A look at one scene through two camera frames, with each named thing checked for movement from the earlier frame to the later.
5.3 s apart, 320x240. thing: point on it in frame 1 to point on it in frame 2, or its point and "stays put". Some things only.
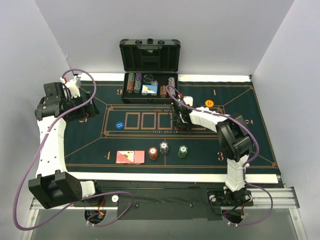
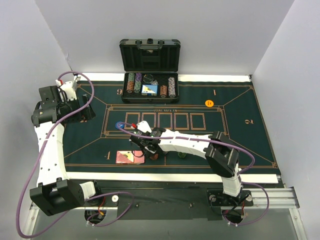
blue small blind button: x=119 y=125 stays put
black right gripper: x=182 y=120 to x=139 y=141
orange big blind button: x=209 y=103 stays put
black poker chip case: x=150 y=68 stays put
